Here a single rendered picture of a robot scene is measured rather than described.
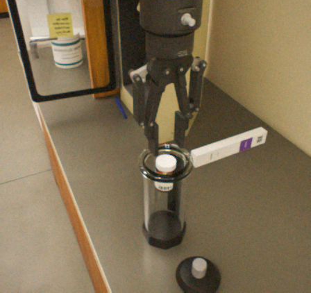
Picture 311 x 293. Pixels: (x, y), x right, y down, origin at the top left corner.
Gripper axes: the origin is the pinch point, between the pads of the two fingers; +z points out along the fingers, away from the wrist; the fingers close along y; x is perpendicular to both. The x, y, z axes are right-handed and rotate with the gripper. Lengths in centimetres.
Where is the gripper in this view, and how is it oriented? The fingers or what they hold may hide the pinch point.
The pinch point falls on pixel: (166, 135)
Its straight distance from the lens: 63.0
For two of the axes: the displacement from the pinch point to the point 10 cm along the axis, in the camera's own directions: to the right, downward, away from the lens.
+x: -4.3, -5.5, 7.2
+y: 9.0, -2.5, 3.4
